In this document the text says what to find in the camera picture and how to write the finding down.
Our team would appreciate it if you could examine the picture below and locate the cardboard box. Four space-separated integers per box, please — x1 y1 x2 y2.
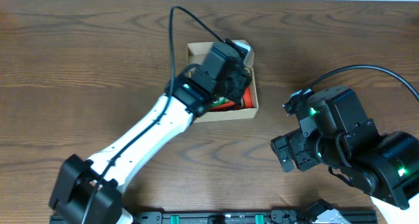
186 40 259 122

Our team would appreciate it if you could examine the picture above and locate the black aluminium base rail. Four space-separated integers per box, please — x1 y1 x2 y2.
134 199 378 224

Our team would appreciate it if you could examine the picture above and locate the red utility knife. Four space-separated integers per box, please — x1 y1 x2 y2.
210 102 243 112

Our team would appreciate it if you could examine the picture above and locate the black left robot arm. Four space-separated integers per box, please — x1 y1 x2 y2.
48 39 254 223

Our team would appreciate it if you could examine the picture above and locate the green tape roll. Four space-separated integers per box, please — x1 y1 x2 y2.
211 97 226 107

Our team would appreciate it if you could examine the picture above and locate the red mini stapler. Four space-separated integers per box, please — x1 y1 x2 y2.
242 87 253 109

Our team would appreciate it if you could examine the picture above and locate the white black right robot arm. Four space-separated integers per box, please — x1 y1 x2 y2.
270 86 418 223

